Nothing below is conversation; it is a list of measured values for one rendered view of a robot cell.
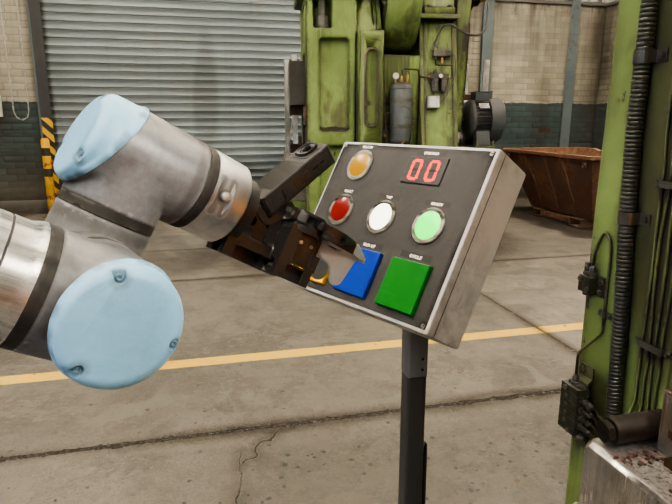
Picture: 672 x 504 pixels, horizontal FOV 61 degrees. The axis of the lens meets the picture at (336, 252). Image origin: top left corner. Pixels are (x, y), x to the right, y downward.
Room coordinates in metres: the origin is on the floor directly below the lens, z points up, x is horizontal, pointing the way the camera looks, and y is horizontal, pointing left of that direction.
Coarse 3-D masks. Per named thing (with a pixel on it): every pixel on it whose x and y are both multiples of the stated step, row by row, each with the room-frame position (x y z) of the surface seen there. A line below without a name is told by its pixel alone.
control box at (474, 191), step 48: (384, 144) 0.99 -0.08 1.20; (336, 192) 1.01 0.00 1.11; (384, 192) 0.93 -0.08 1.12; (432, 192) 0.85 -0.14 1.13; (480, 192) 0.79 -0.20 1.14; (384, 240) 0.87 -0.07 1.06; (432, 240) 0.80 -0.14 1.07; (480, 240) 0.79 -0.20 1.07; (432, 288) 0.76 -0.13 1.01; (480, 288) 0.79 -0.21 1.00; (432, 336) 0.73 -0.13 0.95
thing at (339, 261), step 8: (320, 248) 0.67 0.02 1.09; (328, 248) 0.67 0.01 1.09; (336, 248) 0.69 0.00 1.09; (360, 248) 0.70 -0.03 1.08; (320, 256) 0.67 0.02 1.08; (328, 256) 0.67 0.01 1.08; (336, 256) 0.68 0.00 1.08; (344, 256) 0.69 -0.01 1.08; (352, 256) 0.70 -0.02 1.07; (360, 256) 0.71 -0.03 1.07; (328, 264) 0.68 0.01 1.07; (336, 264) 0.68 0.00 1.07; (344, 264) 0.69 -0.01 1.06; (352, 264) 0.70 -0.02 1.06; (328, 272) 0.68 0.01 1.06; (336, 272) 0.68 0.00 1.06; (344, 272) 0.69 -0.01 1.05; (336, 280) 0.68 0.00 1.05
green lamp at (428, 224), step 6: (426, 216) 0.83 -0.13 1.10; (432, 216) 0.82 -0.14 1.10; (438, 216) 0.82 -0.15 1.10; (420, 222) 0.83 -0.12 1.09; (426, 222) 0.83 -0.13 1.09; (432, 222) 0.82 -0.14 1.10; (438, 222) 0.81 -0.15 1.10; (420, 228) 0.83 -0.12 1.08; (426, 228) 0.82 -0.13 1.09; (432, 228) 0.81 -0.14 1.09; (438, 228) 0.81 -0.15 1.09; (420, 234) 0.82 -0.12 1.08; (426, 234) 0.81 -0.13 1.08; (432, 234) 0.81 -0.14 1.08
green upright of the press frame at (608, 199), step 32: (640, 0) 0.81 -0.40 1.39; (608, 96) 0.85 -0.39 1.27; (608, 128) 0.84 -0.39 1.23; (608, 160) 0.84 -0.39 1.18; (640, 160) 0.78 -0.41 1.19; (608, 192) 0.83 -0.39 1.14; (640, 192) 0.77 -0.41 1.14; (608, 224) 0.82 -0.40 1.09; (608, 256) 0.82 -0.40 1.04; (640, 256) 0.76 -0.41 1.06; (640, 288) 0.75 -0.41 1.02; (608, 320) 0.80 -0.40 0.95; (640, 320) 0.74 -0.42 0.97; (608, 352) 0.80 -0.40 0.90; (640, 384) 0.73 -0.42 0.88; (576, 448) 0.84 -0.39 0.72; (576, 480) 0.83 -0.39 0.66
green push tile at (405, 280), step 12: (396, 264) 0.82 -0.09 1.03; (408, 264) 0.80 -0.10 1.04; (420, 264) 0.79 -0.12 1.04; (396, 276) 0.80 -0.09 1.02; (408, 276) 0.79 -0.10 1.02; (420, 276) 0.77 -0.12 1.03; (384, 288) 0.81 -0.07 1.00; (396, 288) 0.79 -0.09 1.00; (408, 288) 0.78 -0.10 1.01; (420, 288) 0.76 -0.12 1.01; (384, 300) 0.80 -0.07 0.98; (396, 300) 0.78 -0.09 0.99; (408, 300) 0.77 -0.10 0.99; (408, 312) 0.75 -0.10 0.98
